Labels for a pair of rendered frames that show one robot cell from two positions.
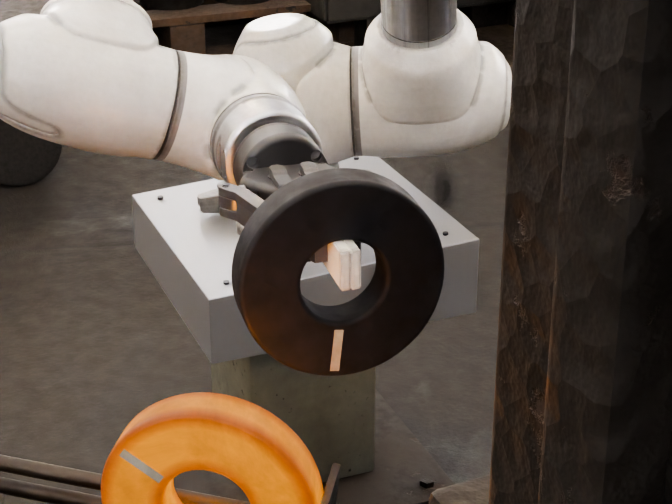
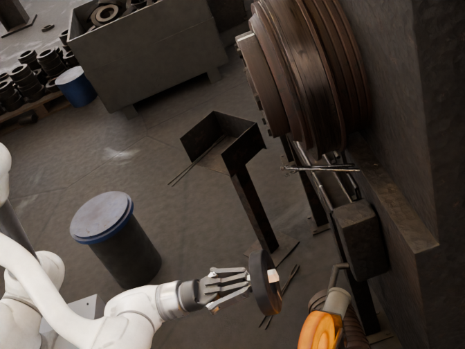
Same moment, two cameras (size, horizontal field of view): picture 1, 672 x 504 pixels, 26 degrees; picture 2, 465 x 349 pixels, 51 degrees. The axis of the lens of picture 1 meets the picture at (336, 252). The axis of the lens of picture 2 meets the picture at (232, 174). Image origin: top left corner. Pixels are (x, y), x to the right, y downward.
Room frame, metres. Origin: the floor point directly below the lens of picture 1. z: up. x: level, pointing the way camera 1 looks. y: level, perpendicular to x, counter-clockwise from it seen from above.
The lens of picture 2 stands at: (0.53, 0.65, 1.74)
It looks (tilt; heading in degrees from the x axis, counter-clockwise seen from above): 37 degrees down; 301
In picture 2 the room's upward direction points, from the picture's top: 24 degrees counter-clockwise
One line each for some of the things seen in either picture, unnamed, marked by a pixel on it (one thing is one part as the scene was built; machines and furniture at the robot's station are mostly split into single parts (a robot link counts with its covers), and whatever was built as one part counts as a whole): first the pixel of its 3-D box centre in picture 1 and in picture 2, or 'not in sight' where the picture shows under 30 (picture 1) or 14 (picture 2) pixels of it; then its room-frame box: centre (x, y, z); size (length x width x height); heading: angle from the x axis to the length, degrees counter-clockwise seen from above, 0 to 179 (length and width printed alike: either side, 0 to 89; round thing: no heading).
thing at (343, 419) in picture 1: (291, 378); not in sight; (1.94, 0.07, 0.16); 0.40 x 0.40 x 0.31; 22
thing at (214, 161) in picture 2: not in sight; (245, 194); (1.36, -0.80, 0.36); 0.26 x 0.20 x 0.72; 150
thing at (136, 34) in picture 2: not in sight; (149, 38); (2.67, -2.65, 0.39); 1.03 x 0.83 x 0.79; 29
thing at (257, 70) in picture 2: not in sight; (261, 86); (0.97, -0.41, 1.11); 0.28 x 0.06 x 0.28; 115
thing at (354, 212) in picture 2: not in sight; (362, 241); (0.77, -0.24, 0.68); 0.11 x 0.08 x 0.24; 25
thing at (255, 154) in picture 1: (287, 180); (202, 293); (1.10, 0.04, 0.83); 0.09 x 0.08 x 0.07; 15
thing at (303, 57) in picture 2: not in sight; (295, 72); (0.88, -0.45, 1.11); 0.47 x 0.06 x 0.47; 115
